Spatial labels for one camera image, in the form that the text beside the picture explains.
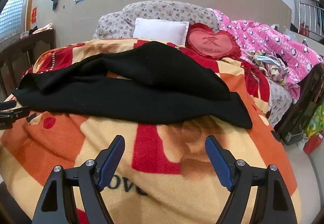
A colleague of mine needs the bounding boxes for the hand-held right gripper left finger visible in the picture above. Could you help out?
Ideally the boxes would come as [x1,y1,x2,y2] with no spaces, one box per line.
[32,135,126,224]

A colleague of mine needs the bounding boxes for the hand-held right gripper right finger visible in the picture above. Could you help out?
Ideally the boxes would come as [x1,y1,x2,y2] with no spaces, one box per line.
[206,135,298,224]

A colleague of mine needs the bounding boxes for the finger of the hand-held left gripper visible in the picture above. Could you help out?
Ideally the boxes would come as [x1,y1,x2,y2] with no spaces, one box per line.
[0,106,30,121]
[0,101,16,111]

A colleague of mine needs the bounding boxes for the black pants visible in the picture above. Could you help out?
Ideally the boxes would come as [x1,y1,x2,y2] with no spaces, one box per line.
[12,41,254,129]

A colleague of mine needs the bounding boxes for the orange red printed blanket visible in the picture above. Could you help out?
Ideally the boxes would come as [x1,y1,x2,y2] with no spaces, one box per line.
[0,38,302,224]

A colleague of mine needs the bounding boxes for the dark wooden table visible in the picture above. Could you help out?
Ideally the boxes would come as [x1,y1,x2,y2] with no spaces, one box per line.
[0,29,56,103]

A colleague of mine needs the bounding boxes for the pink cloth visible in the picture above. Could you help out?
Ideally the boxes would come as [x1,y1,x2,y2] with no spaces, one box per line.
[32,23,53,35]

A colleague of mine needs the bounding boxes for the floral bed sheet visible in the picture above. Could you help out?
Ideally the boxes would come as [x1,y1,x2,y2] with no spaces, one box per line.
[264,79,293,127]

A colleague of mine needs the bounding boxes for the glass block window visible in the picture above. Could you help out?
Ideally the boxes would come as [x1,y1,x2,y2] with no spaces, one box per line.
[0,0,41,42]

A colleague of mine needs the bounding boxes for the red bag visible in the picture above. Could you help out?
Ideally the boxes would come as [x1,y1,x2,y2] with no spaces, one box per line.
[303,133,324,155]

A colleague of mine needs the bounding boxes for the green bag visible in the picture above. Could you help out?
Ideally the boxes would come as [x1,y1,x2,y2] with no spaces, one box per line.
[305,105,324,138]

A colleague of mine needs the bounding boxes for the colourful cloth bundle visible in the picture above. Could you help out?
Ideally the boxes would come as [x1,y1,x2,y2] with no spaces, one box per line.
[244,50,289,85]

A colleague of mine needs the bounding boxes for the red heart cushion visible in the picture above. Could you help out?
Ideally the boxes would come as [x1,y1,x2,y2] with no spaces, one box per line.
[185,23,241,60]

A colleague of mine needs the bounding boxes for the pink printed quilt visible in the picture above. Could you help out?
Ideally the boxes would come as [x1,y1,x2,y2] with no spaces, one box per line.
[211,9,324,105]

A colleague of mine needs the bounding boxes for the white pillow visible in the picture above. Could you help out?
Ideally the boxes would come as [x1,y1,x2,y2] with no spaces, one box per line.
[133,18,189,45]

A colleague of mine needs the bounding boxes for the metal railing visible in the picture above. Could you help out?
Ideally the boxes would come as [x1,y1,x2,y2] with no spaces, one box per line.
[293,0,324,45]

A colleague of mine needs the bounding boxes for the dark wooden bed frame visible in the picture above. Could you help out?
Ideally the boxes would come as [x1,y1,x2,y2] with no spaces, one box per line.
[275,63,324,146]

